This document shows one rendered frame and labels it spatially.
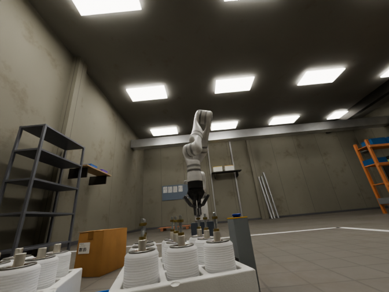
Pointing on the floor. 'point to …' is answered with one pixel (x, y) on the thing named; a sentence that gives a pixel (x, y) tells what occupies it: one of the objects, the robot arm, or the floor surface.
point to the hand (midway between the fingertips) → (197, 212)
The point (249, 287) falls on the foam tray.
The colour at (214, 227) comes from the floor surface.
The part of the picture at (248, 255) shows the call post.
